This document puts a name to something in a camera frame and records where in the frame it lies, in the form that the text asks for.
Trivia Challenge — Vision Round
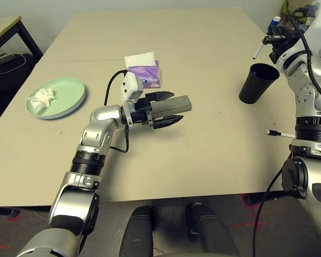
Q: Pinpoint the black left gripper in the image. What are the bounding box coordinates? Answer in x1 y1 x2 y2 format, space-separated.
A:
131 90 185 130

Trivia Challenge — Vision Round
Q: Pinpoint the dark grey left robot leg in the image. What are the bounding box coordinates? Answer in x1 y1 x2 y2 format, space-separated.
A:
120 205 155 257

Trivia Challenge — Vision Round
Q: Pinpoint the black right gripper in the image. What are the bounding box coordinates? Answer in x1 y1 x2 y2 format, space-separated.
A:
262 25 302 63

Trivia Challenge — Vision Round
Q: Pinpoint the dark grey robot leg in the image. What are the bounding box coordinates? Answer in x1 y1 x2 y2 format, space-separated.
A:
120 205 155 257
186 203 240 257

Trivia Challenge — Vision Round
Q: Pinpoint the black cup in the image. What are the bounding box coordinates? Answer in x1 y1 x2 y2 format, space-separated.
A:
239 63 280 104

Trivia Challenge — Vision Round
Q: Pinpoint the white cable loop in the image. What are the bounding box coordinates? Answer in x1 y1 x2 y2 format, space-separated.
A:
0 52 26 75

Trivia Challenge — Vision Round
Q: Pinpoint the light blue plate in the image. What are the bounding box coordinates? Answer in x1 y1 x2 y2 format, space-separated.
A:
37 90 87 120

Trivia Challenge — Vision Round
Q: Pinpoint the black cap whiteboard marker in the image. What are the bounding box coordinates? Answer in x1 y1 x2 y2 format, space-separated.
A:
265 129 295 139

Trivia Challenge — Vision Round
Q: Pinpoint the purple tissue pack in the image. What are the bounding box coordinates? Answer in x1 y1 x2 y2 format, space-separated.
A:
124 50 163 89

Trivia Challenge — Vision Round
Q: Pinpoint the light green plate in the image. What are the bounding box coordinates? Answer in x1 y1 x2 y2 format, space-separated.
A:
26 77 86 118

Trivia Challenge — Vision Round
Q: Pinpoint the grey power adapter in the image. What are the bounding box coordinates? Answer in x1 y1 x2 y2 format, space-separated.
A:
0 52 16 64

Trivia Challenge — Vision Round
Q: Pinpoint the white tissue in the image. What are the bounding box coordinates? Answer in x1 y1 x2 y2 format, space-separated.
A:
26 88 57 115

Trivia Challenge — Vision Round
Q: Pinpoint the grey glasses case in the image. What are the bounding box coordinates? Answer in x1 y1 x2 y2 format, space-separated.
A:
151 95 193 120

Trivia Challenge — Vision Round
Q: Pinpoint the black left wrist camera cable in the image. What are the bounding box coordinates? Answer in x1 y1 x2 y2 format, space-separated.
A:
104 69 130 154

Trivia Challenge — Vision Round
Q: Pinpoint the black bag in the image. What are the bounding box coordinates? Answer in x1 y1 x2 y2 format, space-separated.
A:
0 53 40 132

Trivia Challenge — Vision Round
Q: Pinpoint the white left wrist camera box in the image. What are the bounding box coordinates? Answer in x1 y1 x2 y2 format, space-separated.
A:
119 71 144 129

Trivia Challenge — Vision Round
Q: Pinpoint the beige side table black frame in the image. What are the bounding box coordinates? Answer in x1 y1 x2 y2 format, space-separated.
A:
0 15 43 58

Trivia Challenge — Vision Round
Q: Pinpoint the dark grey right robot leg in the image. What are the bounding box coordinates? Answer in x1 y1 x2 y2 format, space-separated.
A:
186 203 240 257

